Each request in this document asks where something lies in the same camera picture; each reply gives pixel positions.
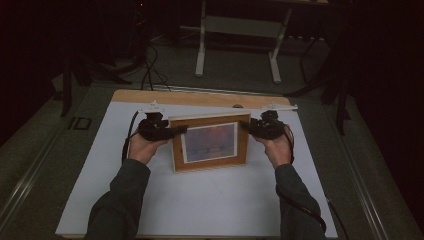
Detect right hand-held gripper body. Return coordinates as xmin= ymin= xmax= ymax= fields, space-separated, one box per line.
xmin=248 ymin=102 xmax=299 ymax=141

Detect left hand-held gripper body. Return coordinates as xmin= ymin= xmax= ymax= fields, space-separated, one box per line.
xmin=137 ymin=100 xmax=176 ymax=143

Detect wooden picture frame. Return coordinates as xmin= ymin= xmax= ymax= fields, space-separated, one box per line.
xmin=167 ymin=112 xmax=252 ymax=174

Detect person's left hand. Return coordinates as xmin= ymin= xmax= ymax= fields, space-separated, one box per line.
xmin=127 ymin=132 xmax=168 ymax=166

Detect person's right hand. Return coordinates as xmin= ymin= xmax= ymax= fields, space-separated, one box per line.
xmin=254 ymin=130 xmax=294 ymax=170

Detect white table mat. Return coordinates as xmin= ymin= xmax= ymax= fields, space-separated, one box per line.
xmin=54 ymin=101 xmax=339 ymax=238

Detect black metal stand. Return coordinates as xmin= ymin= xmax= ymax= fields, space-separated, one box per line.
xmin=285 ymin=31 xmax=353 ymax=137
xmin=59 ymin=49 xmax=134 ymax=118

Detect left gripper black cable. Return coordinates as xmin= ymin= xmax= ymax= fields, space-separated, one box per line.
xmin=121 ymin=110 xmax=142 ymax=165

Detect black floor cables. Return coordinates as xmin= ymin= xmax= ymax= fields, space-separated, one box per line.
xmin=139 ymin=41 xmax=173 ymax=92

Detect black rectangular floor bracket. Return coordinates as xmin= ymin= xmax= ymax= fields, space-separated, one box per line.
xmin=67 ymin=116 xmax=93 ymax=131

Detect white metal desk frame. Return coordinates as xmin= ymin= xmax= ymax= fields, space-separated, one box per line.
xmin=194 ymin=0 xmax=294 ymax=85

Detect metal floor rail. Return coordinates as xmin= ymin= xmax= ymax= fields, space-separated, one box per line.
xmin=329 ymin=99 xmax=392 ymax=240
xmin=0 ymin=126 xmax=69 ymax=223

